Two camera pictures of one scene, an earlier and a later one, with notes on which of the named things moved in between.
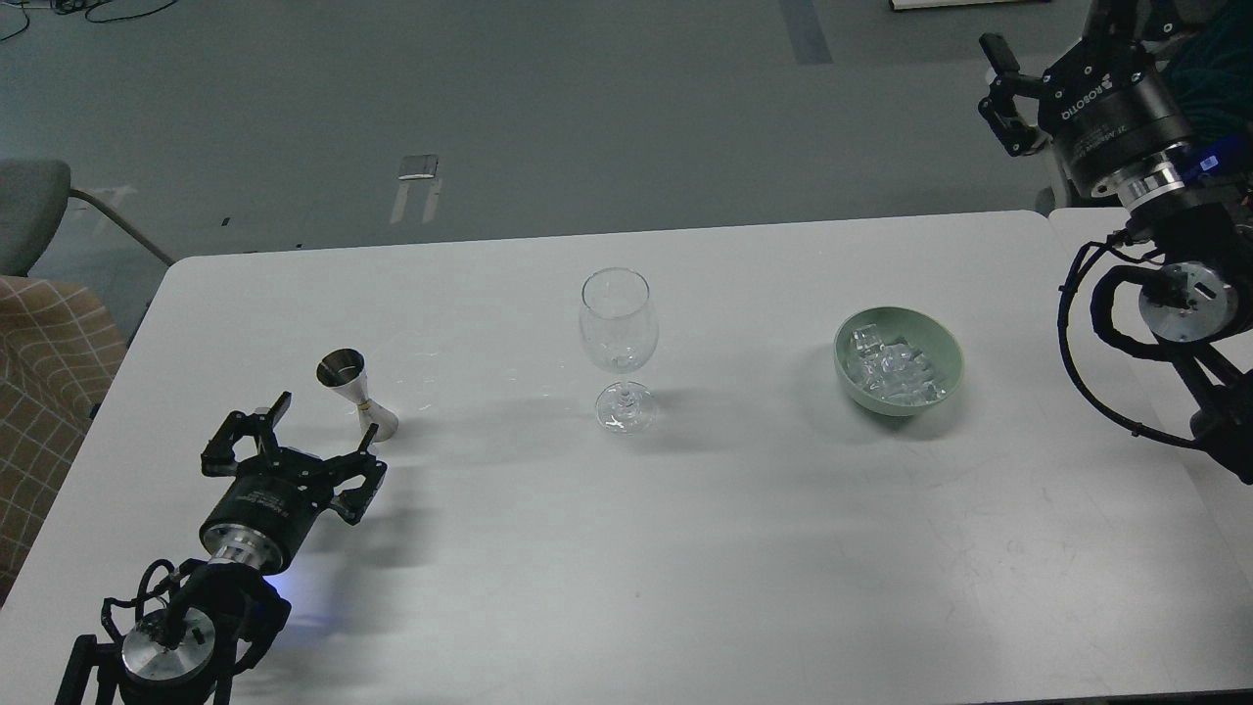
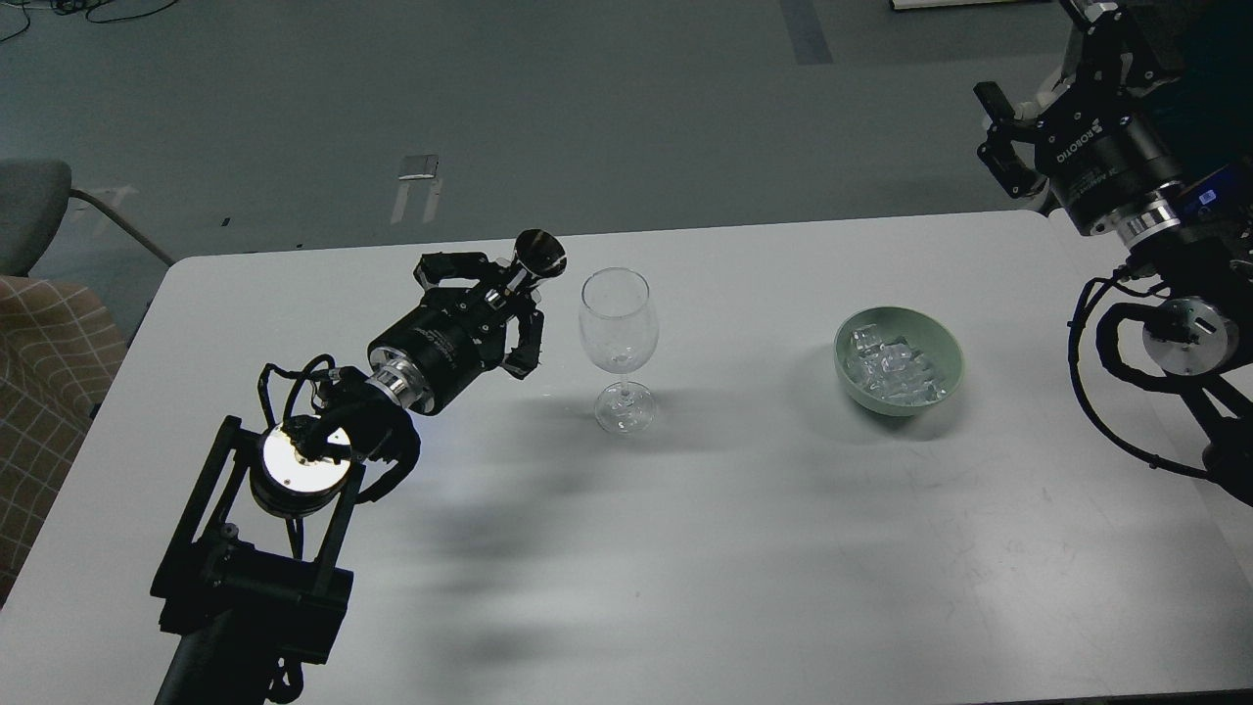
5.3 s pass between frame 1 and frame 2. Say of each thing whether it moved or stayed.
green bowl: stayed
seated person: stayed
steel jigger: moved
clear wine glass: stayed
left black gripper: moved
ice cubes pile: stayed
